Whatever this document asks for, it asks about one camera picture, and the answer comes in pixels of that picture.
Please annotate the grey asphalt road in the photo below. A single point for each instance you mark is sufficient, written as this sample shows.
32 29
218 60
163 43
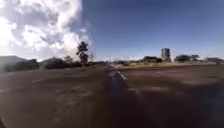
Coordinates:
66 96

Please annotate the dry grass verge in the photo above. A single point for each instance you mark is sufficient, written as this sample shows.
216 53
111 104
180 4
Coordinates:
160 64

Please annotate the white painted line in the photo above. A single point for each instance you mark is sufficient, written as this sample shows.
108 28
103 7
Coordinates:
122 76

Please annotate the tall building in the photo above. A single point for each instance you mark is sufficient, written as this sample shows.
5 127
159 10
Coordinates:
165 54

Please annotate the dark clump of trees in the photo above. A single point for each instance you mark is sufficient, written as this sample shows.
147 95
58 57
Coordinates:
186 58

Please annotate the row of dark bushes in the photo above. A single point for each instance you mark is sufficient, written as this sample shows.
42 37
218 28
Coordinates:
30 64

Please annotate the tall dark tree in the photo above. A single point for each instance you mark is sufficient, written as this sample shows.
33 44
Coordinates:
82 52

